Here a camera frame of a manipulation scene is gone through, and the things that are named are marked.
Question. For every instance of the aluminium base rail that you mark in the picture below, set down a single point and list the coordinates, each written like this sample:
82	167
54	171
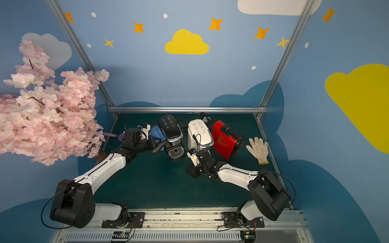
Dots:
193	225

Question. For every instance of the blue grey cleaning cloth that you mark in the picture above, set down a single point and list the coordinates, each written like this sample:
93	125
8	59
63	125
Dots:
158	137

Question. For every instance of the horizontal aluminium frame bar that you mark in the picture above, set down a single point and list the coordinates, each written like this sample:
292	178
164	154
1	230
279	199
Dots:
156	109

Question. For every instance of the left aluminium frame post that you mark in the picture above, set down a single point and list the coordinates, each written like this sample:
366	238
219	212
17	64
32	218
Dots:
60	15

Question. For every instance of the black coffee machine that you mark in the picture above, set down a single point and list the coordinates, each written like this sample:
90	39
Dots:
173	134

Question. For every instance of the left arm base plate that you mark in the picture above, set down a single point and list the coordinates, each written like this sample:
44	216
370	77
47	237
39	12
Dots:
127	220

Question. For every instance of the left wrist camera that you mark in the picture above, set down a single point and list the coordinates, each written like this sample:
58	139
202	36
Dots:
145	129

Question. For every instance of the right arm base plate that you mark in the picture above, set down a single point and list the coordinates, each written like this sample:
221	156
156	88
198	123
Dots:
240	219

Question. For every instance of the pink cherry blossom tree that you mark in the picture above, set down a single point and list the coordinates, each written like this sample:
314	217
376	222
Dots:
46	121

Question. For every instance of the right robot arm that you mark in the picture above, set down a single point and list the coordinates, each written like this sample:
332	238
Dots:
269	196

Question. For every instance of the white coffee machine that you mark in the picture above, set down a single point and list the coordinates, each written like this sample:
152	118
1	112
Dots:
199	136

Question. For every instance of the white knit glove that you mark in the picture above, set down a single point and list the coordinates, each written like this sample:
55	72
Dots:
259	149

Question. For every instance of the red coffee machine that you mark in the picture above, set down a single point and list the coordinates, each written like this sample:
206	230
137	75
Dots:
226	141

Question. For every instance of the right aluminium frame post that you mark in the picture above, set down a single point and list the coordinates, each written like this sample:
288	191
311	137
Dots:
294	38

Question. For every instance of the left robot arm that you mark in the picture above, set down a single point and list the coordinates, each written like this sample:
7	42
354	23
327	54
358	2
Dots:
73	202

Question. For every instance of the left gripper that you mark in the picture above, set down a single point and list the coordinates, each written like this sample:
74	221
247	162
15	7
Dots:
152	143

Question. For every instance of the purple toy fork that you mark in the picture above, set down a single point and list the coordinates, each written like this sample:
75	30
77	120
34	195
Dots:
120	137

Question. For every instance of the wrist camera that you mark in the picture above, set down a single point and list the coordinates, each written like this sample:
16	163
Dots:
192	154
145	129

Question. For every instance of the aluminium frame post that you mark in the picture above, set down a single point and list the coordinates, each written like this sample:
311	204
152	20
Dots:
60	15
294	38

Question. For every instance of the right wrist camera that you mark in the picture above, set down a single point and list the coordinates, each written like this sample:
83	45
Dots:
192	154

